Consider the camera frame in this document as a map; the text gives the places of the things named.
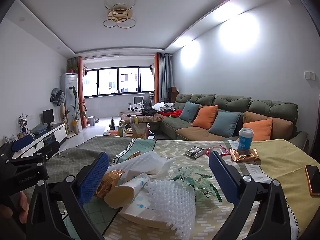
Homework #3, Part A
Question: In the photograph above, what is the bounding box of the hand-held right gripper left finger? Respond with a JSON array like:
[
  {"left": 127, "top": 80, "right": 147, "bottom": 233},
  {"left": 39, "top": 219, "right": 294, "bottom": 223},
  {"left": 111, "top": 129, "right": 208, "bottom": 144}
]
[{"left": 26, "top": 151, "right": 110, "bottom": 240}]

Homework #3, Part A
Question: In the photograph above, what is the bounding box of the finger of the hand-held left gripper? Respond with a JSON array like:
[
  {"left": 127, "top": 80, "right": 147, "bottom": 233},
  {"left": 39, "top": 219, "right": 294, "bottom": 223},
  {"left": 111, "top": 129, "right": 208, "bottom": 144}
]
[
  {"left": 4, "top": 154, "right": 49, "bottom": 178},
  {"left": 10, "top": 134, "right": 61, "bottom": 165}
]

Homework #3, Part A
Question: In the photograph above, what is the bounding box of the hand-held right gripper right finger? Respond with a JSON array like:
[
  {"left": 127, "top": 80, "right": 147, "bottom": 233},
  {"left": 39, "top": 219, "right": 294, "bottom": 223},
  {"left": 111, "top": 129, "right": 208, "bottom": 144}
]
[{"left": 209, "top": 151, "right": 294, "bottom": 240}]

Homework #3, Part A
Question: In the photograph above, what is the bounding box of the clear leaf-print plastic bag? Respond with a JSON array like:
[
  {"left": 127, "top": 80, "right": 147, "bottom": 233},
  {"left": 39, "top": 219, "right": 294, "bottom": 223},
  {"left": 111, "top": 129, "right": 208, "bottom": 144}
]
[{"left": 170, "top": 166, "right": 223, "bottom": 203}]

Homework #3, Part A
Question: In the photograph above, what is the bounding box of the white blue-dotted paper cup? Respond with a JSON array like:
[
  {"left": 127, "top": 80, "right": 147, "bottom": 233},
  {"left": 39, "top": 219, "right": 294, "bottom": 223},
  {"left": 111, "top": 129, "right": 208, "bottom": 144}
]
[{"left": 103, "top": 172, "right": 152, "bottom": 208}]

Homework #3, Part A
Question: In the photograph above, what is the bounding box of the white blue-dotted tissue pack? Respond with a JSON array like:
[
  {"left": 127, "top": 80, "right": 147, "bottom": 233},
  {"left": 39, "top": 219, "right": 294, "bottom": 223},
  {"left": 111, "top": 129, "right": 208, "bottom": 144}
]
[{"left": 117, "top": 190, "right": 173, "bottom": 229}]

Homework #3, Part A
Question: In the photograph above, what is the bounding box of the white plastic bag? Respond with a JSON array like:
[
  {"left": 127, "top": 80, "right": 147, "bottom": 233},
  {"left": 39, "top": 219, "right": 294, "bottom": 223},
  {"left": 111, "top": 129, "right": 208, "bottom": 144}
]
[{"left": 109, "top": 151, "right": 165, "bottom": 179}]

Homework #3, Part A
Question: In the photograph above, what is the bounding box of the white foam fruit net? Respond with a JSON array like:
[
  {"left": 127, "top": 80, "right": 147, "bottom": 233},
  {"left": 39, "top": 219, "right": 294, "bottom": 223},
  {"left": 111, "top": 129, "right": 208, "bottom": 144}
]
[{"left": 144, "top": 180, "right": 197, "bottom": 232}]

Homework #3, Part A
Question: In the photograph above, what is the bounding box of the person's left hand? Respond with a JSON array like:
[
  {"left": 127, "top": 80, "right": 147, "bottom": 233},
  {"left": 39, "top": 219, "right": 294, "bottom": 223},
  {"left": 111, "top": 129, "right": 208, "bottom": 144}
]
[{"left": 14, "top": 191, "right": 28, "bottom": 223}]

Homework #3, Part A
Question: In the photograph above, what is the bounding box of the bonsai branch in vase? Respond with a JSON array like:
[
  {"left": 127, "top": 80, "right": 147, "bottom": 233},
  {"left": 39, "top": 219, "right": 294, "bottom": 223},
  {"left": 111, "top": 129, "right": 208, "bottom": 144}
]
[{"left": 17, "top": 114, "right": 28, "bottom": 133}]

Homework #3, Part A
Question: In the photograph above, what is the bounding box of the blue denim bundle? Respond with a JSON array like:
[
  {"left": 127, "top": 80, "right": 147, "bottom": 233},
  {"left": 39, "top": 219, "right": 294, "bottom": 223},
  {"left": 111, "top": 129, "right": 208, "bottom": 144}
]
[{"left": 31, "top": 124, "right": 49, "bottom": 135}]

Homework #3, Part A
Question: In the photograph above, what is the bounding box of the red zip bag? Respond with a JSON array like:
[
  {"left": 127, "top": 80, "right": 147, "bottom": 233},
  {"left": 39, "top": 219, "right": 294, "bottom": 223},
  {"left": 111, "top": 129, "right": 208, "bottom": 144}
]
[{"left": 204, "top": 145, "right": 230, "bottom": 157}]

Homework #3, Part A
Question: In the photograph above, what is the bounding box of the flat gold snack packet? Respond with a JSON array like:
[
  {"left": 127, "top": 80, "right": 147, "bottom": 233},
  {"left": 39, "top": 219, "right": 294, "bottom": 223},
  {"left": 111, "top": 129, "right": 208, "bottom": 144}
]
[{"left": 229, "top": 148, "right": 261, "bottom": 163}]

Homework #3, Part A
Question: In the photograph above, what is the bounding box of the black monitor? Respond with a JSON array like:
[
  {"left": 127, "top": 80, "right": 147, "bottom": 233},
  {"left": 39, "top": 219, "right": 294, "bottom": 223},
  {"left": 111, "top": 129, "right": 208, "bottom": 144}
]
[{"left": 42, "top": 109, "right": 55, "bottom": 128}]

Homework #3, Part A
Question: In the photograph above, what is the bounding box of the black white snack packet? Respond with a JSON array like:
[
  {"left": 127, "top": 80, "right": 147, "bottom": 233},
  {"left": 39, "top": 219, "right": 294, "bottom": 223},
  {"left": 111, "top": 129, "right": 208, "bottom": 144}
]
[{"left": 184, "top": 147, "right": 206, "bottom": 159}]

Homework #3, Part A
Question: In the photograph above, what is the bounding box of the white black TV cabinet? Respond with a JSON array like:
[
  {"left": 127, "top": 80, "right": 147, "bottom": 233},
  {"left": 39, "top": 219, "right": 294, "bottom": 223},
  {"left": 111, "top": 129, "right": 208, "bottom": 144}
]
[{"left": 10, "top": 122, "right": 67, "bottom": 155}]

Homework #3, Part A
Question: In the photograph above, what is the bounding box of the blue white lidded cup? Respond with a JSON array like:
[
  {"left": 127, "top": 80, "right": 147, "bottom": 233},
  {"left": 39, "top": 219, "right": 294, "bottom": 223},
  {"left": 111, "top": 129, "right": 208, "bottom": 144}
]
[{"left": 237, "top": 127, "right": 254, "bottom": 152}]

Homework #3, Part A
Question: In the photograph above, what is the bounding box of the beige carved floor stand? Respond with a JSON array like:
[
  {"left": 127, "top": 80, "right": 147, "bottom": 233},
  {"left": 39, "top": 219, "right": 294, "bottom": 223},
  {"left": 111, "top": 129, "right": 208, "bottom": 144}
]
[{"left": 60, "top": 105, "right": 69, "bottom": 134}]

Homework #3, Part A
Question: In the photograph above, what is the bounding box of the blue cushion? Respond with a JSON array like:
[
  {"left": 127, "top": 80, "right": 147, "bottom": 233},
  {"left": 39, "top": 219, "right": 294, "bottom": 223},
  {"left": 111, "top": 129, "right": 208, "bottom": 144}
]
[
  {"left": 179, "top": 101, "right": 201, "bottom": 123},
  {"left": 208, "top": 111, "right": 242, "bottom": 138}
]

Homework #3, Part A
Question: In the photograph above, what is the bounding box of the tall leafy plant yellow pot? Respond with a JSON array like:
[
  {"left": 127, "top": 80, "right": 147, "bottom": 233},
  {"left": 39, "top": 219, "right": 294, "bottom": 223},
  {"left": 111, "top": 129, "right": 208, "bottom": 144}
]
[{"left": 67, "top": 85, "right": 88, "bottom": 133}]

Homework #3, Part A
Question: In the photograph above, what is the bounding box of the blue patterned hanging garment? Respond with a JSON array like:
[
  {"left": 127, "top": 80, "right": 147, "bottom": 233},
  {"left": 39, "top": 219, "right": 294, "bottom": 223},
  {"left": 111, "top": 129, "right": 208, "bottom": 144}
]
[{"left": 50, "top": 87, "right": 66, "bottom": 106}]

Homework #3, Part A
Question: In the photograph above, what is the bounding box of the orange cushion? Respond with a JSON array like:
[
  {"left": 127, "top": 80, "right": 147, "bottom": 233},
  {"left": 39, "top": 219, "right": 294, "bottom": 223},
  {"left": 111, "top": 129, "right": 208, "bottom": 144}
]
[
  {"left": 191, "top": 105, "right": 219, "bottom": 130},
  {"left": 242, "top": 118, "right": 273, "bottom": 142}
]

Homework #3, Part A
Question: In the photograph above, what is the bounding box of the patterned green beige tablecloth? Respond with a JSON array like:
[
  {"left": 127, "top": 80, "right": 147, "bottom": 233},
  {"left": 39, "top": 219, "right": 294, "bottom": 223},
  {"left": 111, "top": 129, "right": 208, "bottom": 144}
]
[{"left": 46, "top": 135, "right": 320, "bottom": 240}]

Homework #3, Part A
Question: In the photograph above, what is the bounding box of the group of glass jars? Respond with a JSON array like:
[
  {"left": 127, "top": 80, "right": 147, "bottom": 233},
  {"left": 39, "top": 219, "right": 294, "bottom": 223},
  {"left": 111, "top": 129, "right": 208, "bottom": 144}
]
[{"left": 117, "top": 114, "right": 150, "bottom": 139}]

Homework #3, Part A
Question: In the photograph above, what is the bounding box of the white standing air conditioner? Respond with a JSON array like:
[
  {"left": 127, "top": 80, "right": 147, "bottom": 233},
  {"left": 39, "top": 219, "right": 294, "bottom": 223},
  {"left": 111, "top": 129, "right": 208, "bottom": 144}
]
[{"left": 61, "top": 73, "right": 78, "bottom": 133}]

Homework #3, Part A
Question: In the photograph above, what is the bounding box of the green brown sofa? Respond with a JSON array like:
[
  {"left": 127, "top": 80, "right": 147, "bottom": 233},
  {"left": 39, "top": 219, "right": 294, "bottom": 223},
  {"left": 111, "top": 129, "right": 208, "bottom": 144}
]
[{"left": 121, "top": 93, "right": 309, "bottom": 153}]

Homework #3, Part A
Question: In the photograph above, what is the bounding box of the orange grey curtain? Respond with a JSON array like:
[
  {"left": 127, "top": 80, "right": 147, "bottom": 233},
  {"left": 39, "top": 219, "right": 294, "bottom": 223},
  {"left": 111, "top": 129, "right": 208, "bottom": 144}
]
[
  {"left": 67, "top": 56, "right": 88, "bottom": 128},
  {"left": 153, "top": 52, "right": 174, "bottom": 105}
]

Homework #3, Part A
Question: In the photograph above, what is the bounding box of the brown back cushion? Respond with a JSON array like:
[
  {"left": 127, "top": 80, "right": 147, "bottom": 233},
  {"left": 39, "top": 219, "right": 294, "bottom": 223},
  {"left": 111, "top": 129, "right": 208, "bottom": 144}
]
[{"left": 243, "top": 111, "right": 293, "bottom": 140}]

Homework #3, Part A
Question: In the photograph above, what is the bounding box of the red clothing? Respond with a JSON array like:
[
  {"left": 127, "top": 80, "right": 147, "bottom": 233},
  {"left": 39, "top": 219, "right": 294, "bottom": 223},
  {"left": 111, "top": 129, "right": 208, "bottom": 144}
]
[{"left": 159, "top": 109, "right": 184, "bottom": 118}]

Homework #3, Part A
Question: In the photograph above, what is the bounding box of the white office chair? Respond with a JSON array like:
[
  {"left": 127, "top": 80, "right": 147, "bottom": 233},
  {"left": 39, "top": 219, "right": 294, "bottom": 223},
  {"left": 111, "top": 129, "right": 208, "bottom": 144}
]
[{"left": 128, "top": 95, "right": 145, "bottom": 112}]

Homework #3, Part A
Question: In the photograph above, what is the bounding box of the smartphone with orange case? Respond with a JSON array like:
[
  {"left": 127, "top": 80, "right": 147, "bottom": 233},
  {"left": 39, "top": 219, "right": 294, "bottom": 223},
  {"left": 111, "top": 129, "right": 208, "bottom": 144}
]
[{"left": 304, "top": 164, "right": 320, "bottom": 197}]

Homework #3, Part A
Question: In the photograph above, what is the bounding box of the black framed window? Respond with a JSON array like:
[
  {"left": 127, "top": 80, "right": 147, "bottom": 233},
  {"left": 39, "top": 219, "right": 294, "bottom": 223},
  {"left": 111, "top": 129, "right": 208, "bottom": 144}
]
[{"left": 83, "top": 66, "right": 155, "bottom": 98}]

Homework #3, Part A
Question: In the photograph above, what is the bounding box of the brown wooden cabinet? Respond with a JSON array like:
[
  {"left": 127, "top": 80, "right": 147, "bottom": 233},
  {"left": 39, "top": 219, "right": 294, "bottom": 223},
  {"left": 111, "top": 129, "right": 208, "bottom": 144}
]
[{"left": 168, "top": 87, "right": 178, "bottom": 103}]

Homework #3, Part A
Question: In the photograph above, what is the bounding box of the gold ring ceiling lamp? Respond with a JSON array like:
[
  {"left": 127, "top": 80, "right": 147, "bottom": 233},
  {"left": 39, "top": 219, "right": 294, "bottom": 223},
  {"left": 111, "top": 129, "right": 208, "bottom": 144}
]
[{"left": 103, "top": 0, "right": 137, "bottom": 29}]

